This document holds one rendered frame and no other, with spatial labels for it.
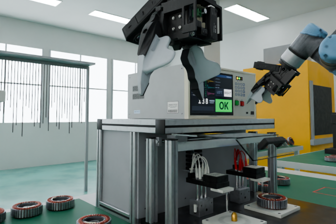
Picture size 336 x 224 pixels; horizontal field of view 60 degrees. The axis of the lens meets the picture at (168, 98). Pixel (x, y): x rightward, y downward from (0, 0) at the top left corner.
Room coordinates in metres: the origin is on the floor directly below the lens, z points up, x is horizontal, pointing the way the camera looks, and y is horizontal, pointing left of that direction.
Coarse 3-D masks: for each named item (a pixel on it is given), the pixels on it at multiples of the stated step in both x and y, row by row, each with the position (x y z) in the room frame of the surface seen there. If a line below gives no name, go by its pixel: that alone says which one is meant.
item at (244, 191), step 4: (236, 188) 1.23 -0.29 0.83; (240, 188) 1.24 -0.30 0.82; (244, 188) 1.24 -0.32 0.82; (248, 188) 1.25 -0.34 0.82; (232, 192) 1.24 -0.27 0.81; (236, 192) 1.22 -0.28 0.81; (240, 192) 1.21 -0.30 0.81; (244, 192) 1.23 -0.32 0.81; (248, 192) 1.25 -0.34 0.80; (232, 196) 1.24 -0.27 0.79; (236, 196) 1.22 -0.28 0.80; (240, 196) 1.21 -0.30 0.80; (244, 196) 1.23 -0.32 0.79; (248, 196) 1.25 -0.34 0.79; (232, 200) 1.24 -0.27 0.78; (236, 200) 1.22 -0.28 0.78; (240, 200) 1.21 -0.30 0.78; (244, 200) 1.23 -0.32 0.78; (248, 200) 1.25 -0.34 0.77
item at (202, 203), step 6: (192, 198) 1.09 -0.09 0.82; (198, 198) 1.09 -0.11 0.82; (204, 198) 1.09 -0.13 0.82; (210, 198) 1.09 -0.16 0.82; (192, 204) 1.07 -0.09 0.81; (198, 204) 1.05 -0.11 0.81; (204, 204) 1.07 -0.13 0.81; (210, 204) 1.09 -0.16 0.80; (192, 210) 1.07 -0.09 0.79; (198, 210) 1.05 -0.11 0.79; (204, 210) 1.07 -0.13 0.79; (210, 210) 1.09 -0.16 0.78; (198, 216) 1.05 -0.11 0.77
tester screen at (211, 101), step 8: (208, 80) 1.10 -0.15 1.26; (216, 80) 1.13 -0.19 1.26; (224, 80) 1.16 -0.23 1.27; (208, 88) 1.10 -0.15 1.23; (224, 88) 1.16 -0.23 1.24; (192, 96) 1.04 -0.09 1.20; (208, 96) 1.10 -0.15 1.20; (216, 96) 1.13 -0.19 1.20; (224, 96) 1.16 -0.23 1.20; (192, 104) 1.04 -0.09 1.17; (200, 104) 1.07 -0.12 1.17; (208, 104) 1.10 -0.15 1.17; (192, 112) 1.04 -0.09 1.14; (200, 112) 1.07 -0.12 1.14; (208, 112) 1.10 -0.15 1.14; (216, 112) 1.13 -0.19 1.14; (224, 112) 1.16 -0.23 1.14
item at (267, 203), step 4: (256, 196) 1.15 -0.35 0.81; (260, 196) 1.14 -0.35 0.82; (264, 196) 1.17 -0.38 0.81; (268, 196) 1.18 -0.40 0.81; (272, 196) 1.17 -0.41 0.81; (276, 196) 1.16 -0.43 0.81; (280, 196) 1.14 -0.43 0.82; (284, 196) 1.13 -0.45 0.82; (256, 200) 1.16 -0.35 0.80; (260, 200) 1.12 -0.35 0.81; (264, 200) 1.11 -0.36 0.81; (268, 200) 1.10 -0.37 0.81; (272, 200) 1.10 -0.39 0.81; (276, 200) 1.09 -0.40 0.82; (280, 200) 1.10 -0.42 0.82; (284, 200) 1.10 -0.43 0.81; (260, 204) 1.12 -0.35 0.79; (264, 204) 1.11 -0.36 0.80; (268, 204) 1.10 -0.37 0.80; (272, 204) 1.10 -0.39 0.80; (276, 204) 1.09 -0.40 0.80; (280, 204) 1.09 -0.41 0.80; (284, 204) 1.10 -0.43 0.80; (268, 208) 1.10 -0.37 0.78; (276, 208) 1.09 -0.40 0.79; (280, 208) 1.10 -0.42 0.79
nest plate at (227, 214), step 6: (216, 216) 1.02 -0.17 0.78; (222, 216) 1.02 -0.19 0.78; (228, 216) 1.02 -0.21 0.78; (240, 216) 1.02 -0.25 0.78; (246, 216) 1.02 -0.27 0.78; (204, 222) 0.98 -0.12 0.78; (210, 222) 0.97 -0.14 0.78; (216, 222) 0.97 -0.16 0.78; (222, 222) 0.97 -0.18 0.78; (228, 222) 0.97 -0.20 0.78; (234, 222) 0.97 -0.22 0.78; (240, 222) 0.97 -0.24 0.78; (246, 222) 0.97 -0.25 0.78; (252, 222) 0.97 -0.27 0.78; (258, 222) 0.97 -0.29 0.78; (264, 222) 0.97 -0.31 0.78
